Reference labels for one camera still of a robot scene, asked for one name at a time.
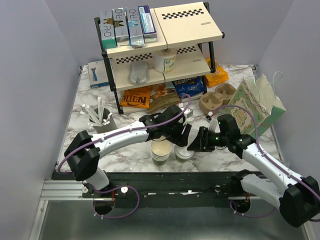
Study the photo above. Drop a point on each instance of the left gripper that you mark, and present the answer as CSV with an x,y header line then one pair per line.
x,y
181,140

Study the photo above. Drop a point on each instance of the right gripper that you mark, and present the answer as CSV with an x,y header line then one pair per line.
x,y
200,144

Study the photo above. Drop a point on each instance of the single green paper cup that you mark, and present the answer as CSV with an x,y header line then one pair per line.
x,y
182,154

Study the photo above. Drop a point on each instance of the stack of green paper cups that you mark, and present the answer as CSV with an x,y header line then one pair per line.
x,y
160,151

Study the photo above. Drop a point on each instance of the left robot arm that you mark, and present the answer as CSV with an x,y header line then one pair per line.
x,y
85,151

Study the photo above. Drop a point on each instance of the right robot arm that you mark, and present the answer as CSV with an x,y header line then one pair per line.
x,y
297,198

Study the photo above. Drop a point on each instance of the stack of white plastic lids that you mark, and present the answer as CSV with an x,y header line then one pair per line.
x,y
192,136

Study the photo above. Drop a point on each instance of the cardboard cup carrier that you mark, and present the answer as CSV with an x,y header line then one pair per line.
x,y
221,96

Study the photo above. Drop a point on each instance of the brown chips bag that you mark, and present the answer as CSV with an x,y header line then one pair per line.
x,y
162,95

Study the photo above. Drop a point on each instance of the blue Doritos bag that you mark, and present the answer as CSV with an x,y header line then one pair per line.
x,y
191,86

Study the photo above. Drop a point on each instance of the orange yellow snack bag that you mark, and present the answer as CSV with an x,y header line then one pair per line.
x,y
217,77

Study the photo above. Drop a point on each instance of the green Fresh paper bag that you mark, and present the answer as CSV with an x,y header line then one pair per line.
x,y
255,106

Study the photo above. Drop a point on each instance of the white patterned paper cup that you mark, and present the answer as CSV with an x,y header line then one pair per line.
x,y
164,60

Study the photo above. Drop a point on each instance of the grey straw holder cup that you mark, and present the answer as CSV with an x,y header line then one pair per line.
x,y
100,118

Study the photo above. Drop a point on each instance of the beige three-tier shelf rack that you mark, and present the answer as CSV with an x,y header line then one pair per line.
x,y
187,28

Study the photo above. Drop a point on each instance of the blue razor package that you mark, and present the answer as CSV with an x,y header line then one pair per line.
x,y
97,74

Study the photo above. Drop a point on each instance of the silver blue RiO box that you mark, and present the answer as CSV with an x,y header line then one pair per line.
x,y
136,37

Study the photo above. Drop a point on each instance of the purple white box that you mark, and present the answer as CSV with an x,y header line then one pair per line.
x,y
147,24

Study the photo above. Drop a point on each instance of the teal RiO box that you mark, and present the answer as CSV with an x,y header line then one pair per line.
x,y
107,30

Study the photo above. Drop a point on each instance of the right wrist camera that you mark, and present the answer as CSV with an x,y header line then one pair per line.
x,y
213,122

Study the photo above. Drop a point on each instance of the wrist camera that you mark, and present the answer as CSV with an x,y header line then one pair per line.
x,y
213,122
187,111

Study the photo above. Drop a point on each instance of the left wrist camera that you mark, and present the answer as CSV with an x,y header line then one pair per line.
x,y
187,111

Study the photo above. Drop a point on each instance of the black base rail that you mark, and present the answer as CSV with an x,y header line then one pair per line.
x,y
172,190

